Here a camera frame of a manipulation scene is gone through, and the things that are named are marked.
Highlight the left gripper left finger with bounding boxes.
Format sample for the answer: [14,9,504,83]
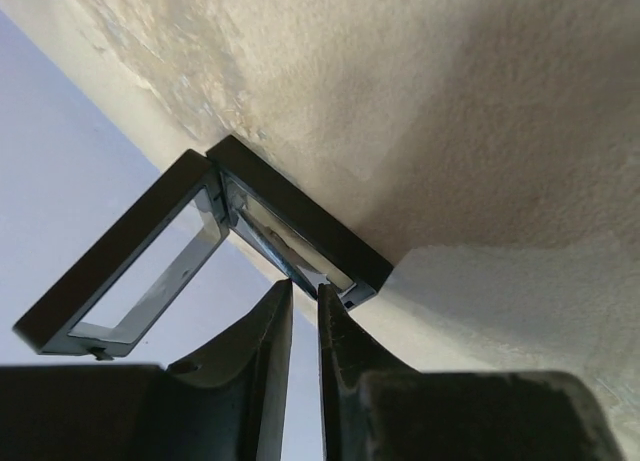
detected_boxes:
[1,280,293,460]

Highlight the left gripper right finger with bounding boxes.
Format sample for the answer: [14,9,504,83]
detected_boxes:
[318,285,624,460]

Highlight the black square frame stand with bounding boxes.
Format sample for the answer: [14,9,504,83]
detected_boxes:
[14,136,393,360]

